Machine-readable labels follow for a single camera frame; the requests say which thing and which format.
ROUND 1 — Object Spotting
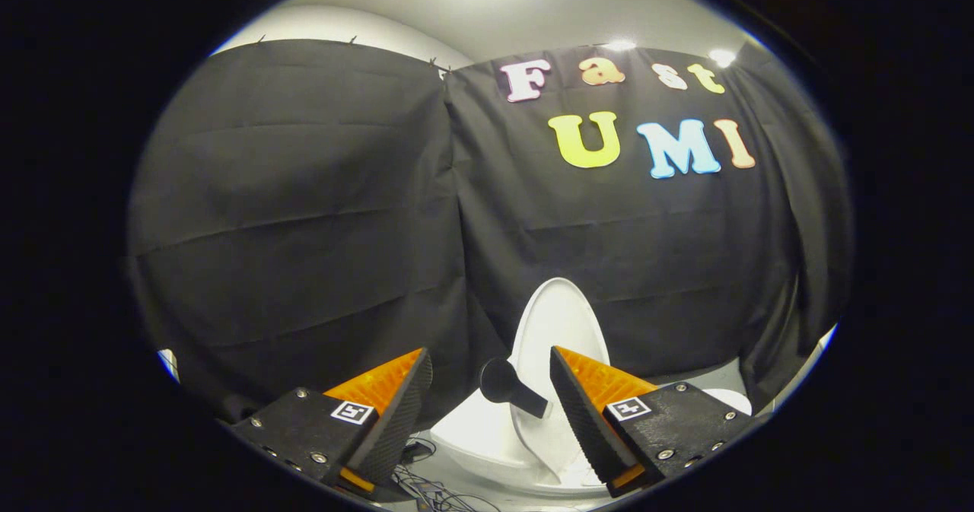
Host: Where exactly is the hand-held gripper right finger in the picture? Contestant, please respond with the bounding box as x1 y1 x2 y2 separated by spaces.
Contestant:
549 345 763 499

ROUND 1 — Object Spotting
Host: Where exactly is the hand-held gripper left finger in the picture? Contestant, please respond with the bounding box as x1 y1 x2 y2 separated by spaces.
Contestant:
227 347 434 495

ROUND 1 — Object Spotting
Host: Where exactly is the black round lid handle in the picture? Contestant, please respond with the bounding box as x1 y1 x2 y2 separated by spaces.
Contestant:
479 358 550 419

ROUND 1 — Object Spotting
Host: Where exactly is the black backdrop cloth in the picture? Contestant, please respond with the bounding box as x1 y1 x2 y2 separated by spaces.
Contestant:
126 38 855 429

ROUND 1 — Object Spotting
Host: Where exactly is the tangle of black cables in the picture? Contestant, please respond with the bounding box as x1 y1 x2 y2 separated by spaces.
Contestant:
390 436 505 512

